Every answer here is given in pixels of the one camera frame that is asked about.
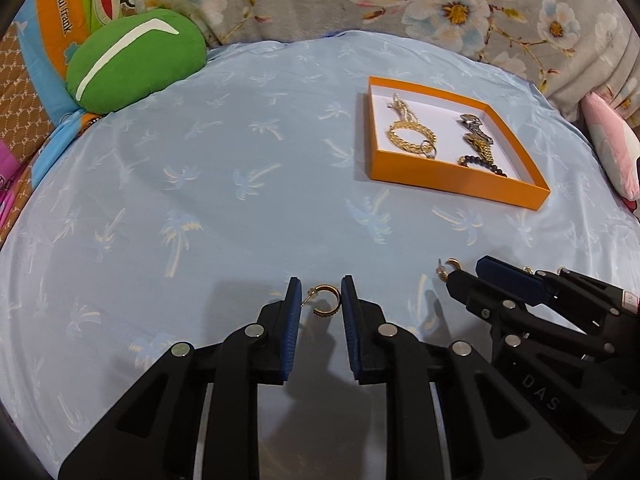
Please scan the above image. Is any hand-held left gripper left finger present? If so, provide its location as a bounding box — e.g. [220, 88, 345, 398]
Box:
[57, 276, 305, 480]

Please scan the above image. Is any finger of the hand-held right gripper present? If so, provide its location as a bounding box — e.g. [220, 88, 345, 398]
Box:
[445, 271, 618, 361]
[475, 255, 640, 318]

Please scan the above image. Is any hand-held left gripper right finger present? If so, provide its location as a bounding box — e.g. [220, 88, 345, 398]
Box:
[340, 274, 586, 480]

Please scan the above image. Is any gold hoop earring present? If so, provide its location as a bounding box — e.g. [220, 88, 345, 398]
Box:
[436, 257, 465, 283]
[299, 284, 342, 317]

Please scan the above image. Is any orange cardboard box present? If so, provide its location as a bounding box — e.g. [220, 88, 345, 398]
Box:
[368, 76, 552, 211]

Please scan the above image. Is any black bead bracelet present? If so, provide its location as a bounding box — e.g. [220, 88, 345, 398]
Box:
[457, 152, 508, 178]

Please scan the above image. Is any gold wristwatch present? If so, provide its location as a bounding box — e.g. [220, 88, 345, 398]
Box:
[462, 132, 496, 163]

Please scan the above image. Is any silver wristwatch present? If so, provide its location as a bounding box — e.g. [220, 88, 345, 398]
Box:
[457, 112, 496, 141]

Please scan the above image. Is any gold chain bangle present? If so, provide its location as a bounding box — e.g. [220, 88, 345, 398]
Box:
[385, 117, 438, 156]

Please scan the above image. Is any pearl bracelet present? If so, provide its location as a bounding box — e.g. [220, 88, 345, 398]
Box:
[387, 92, 426, 128]

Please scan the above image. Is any light blue palm-print sheet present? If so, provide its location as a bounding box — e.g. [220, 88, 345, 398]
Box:
[0, 30, 640, 480]

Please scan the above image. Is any pink cartoon pillow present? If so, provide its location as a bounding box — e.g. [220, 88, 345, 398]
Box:
[580, 91, 640, 201]

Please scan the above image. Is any green pillow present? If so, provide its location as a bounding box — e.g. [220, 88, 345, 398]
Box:
[66, 8, 208, 115]

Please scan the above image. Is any pink printed cloth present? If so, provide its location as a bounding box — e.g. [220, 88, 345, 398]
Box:
[0, 140, 31, 231]

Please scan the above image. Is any brown patterned cloth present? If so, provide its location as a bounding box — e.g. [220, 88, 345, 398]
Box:
[0, 35, 66, 251]

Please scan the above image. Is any orange cartoon pillow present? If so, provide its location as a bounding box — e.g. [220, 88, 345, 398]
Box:
[10, 0, 146, 191]

